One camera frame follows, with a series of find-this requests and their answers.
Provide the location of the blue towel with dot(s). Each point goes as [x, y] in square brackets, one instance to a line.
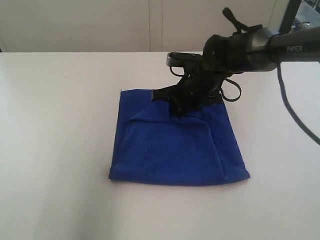
[152, 146]

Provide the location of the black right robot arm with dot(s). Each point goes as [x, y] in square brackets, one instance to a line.
[256, 51]

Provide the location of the window with dark frame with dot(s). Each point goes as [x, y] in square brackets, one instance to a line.
[300, 15]

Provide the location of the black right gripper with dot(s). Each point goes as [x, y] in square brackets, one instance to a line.
[203, 85]

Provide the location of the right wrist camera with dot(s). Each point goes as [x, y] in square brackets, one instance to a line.
[186, 61]

